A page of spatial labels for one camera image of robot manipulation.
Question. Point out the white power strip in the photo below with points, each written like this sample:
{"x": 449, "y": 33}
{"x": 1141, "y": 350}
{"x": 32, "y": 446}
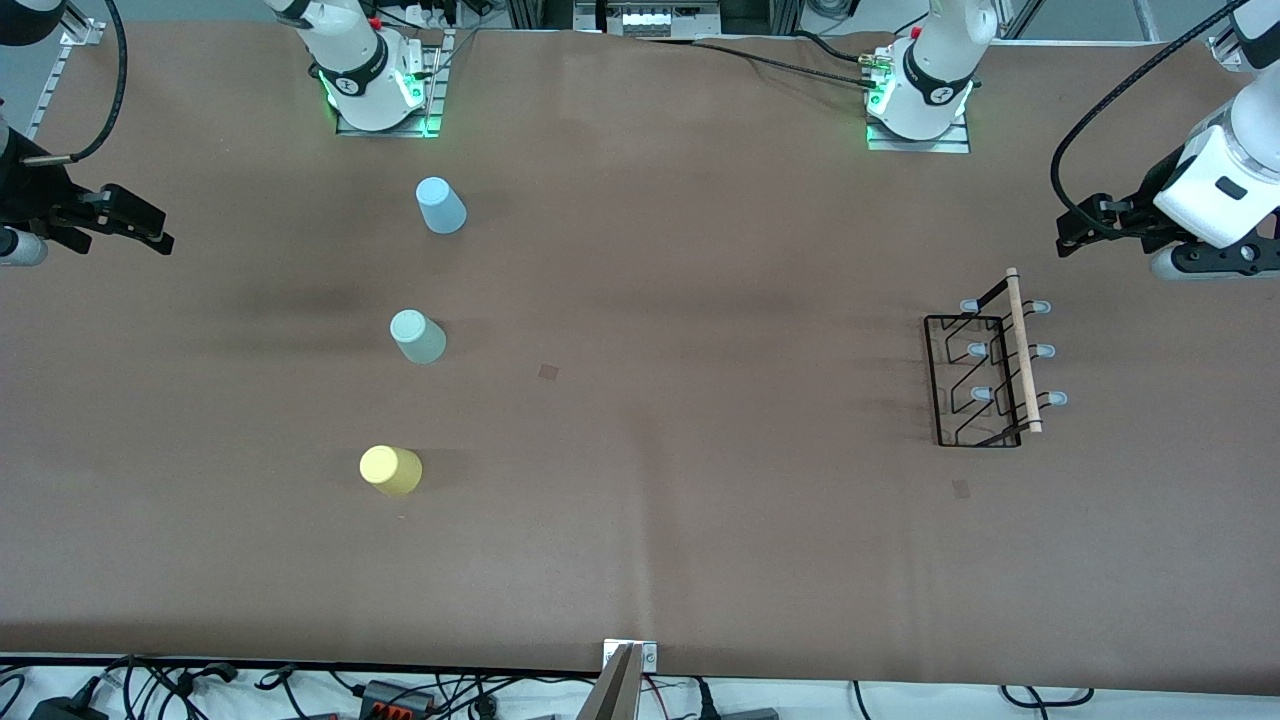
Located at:
{"x": 425, "y": 15}

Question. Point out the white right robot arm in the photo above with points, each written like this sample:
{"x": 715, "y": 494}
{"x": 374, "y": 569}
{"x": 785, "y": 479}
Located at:
{"x": 350, "y": 50}

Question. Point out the black power adapter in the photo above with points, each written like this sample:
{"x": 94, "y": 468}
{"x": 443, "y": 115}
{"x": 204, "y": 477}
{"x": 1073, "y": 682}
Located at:
{"x": 65, "y": 710}

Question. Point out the mint green plastic cup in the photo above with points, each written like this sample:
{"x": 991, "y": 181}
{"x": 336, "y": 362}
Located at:
{"x": 418, "y": 337}

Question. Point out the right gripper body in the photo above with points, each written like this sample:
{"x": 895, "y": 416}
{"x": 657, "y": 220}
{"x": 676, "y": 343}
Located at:
{"x": 30, "y": 195}

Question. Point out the grey electronics box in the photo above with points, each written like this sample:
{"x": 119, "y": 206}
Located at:
{"x": 650, "y": 20}

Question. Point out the grey camera stand pole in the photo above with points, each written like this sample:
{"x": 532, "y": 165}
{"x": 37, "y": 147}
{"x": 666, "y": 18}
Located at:
{"x": 612, "y": 695}

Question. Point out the black orange connector box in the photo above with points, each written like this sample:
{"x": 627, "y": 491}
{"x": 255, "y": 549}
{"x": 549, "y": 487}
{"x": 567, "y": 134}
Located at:
{"x": 395, "y": 697}

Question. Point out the brown paper table cover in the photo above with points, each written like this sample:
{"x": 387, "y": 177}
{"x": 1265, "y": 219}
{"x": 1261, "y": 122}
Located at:
{"x": 700, "y": 550}

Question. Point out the light blue plastic cup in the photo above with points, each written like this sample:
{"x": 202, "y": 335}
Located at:
{"x": 440, "y": 205}

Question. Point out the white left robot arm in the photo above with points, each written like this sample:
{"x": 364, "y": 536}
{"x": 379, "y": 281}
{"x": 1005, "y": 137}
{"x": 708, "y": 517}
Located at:
{"x": 940, "y": 60}

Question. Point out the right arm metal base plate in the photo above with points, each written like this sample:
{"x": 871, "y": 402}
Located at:
{"x": 400, "y": 129}

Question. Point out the aluminium frame rail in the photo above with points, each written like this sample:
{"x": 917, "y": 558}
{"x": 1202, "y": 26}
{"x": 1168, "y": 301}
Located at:
{"x": 1222, "y": 48}
{"x": 52, "y": 95}

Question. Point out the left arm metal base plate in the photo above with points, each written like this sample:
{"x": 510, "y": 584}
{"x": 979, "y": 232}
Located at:
{"x": 920, "y": 146}

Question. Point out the yellow plastic cup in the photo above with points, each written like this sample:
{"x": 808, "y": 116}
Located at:
{"x": 390, "y": 470}

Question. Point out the small metal mounting bracket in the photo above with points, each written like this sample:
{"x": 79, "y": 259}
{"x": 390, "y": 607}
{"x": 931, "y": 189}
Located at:
{"x": 650, "y": 657}

